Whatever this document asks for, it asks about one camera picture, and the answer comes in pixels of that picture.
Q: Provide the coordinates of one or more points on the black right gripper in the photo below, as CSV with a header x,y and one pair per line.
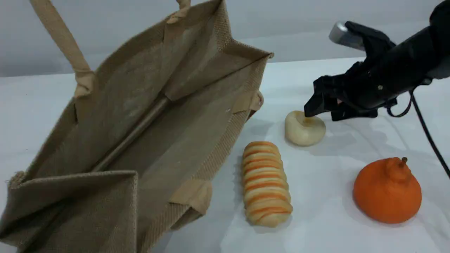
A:
x,y
369,88

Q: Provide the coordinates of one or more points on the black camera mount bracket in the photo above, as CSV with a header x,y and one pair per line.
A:
x,y
376,42

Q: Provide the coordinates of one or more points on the orange tangerine with stem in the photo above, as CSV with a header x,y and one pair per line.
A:
x,y
386,193

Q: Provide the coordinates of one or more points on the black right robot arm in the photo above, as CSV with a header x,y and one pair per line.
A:
x,y
418,49

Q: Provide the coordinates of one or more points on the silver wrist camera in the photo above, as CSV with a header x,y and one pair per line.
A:
x,y
342,35

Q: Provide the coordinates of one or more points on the brown burlap tote bag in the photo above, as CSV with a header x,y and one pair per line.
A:
x,y
140,123

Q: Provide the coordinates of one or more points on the cream egg yolk pastry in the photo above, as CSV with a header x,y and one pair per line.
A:
x,y
304,131

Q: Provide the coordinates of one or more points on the orange striped bread roll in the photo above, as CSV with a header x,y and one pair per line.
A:
x,y
265,182

